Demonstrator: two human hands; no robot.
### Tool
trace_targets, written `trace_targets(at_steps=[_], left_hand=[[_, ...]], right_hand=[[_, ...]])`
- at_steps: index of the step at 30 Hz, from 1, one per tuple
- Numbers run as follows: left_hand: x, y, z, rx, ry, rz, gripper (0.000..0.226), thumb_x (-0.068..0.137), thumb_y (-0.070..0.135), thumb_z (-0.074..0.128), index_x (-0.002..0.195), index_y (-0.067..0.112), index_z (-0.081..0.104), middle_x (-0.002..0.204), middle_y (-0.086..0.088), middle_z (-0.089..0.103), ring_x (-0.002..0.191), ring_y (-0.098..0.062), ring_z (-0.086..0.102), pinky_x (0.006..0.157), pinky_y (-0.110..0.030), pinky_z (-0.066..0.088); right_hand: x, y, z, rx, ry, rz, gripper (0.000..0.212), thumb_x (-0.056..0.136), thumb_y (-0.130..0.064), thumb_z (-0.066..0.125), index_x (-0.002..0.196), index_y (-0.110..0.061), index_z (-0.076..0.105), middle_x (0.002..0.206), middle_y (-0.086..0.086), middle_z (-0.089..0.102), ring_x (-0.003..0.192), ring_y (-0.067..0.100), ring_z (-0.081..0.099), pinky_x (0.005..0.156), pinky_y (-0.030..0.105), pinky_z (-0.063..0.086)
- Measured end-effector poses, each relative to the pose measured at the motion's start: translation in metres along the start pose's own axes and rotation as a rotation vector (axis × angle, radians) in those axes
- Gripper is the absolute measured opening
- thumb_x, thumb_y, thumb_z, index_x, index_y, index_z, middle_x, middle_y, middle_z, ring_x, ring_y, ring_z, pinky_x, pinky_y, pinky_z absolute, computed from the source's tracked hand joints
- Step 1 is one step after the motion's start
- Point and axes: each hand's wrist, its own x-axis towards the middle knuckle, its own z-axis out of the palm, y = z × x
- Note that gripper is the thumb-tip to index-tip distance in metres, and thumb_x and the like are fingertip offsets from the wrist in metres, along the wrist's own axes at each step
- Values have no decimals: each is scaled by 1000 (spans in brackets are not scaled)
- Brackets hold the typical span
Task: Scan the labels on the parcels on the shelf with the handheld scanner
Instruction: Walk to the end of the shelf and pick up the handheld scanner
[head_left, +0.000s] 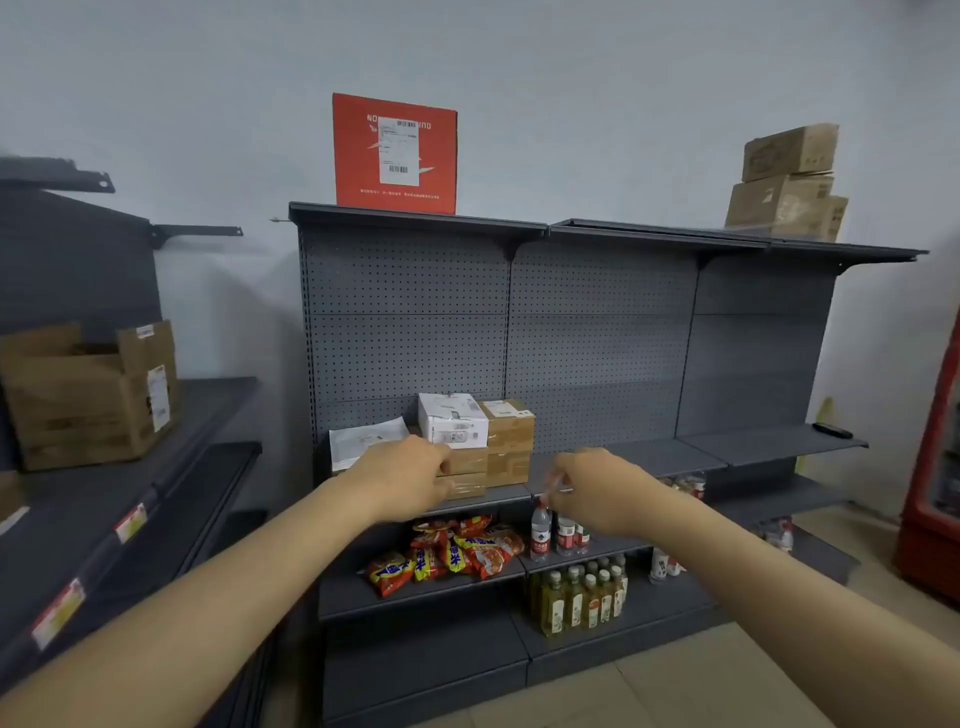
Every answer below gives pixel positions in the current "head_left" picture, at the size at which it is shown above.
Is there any person's left hand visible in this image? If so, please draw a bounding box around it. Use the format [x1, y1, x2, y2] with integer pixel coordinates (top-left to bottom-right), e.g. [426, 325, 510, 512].
[348, 434, 454, 525]

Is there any person's right hand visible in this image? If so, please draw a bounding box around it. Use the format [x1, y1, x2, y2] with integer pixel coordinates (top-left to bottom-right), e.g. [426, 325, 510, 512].
[539, 447, 667, 560]

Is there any brown box top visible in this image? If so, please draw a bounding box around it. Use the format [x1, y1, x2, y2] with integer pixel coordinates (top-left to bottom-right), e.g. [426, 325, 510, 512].
[437, 446, 489, 478]

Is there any white printed carton box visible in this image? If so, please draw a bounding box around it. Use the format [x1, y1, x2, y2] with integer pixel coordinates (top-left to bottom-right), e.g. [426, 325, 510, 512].
[417, 392, 490, 450]

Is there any small brown box handwritten label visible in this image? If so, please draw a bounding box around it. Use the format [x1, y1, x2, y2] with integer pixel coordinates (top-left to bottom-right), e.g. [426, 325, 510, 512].
[485, 448, 535, 489]

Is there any grey pegboard shelf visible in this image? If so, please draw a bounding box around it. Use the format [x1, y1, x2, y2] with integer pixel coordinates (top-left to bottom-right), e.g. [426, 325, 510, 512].
[288, 200, 930, 728]

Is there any person's left forearm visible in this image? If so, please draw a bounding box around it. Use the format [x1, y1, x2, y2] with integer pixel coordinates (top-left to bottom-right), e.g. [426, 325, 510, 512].
[0, 466, 385, 728]

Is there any person's right forearm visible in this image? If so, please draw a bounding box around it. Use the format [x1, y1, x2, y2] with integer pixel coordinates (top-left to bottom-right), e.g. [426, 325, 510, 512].
[628, 481, 960, 728]

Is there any row of red label bottles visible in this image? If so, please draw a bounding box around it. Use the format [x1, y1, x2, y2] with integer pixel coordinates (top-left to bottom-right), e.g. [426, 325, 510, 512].
[554, 472, 708, 558]

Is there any white mailer envelope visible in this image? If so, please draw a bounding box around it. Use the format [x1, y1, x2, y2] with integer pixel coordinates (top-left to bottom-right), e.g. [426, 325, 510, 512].
[328, 416, 412, 475]

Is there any clear water bottle red label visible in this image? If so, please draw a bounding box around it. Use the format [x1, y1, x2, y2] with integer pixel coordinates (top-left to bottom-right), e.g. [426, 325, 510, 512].
[529, 497, 555, 564]

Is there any pile of red snack packets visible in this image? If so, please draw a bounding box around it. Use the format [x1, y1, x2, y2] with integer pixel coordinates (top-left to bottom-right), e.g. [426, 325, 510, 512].
[365, 514, 526, 600]

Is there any row of small white bottles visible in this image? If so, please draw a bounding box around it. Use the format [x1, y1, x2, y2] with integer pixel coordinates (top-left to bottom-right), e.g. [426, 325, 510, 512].
[649, 547, 688, 587]

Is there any cluster of yellow drink bottles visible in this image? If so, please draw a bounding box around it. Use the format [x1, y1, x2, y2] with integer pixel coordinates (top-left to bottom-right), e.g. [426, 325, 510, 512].
[527, 553, 630, 640]

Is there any red label water bottle cluster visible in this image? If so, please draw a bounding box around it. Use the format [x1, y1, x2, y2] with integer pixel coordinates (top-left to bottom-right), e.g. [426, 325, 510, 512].
[749, 515, 796, 556]

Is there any red carton white label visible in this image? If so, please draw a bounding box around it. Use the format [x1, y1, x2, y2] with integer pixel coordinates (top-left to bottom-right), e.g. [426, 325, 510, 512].
[332, 92, 460, 217]

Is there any red drinks fridge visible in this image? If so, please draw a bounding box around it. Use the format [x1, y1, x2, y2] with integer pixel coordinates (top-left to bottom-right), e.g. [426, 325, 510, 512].
[890, 303, 960, 605]

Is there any dark grey side shelving unit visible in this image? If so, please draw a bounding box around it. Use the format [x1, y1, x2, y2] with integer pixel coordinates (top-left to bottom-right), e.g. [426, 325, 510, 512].
[0, 155, 265, 728]

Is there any brown carton faint print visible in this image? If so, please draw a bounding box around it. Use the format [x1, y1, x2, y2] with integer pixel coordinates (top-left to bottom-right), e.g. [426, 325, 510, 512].
[741, 122, 841, 184]

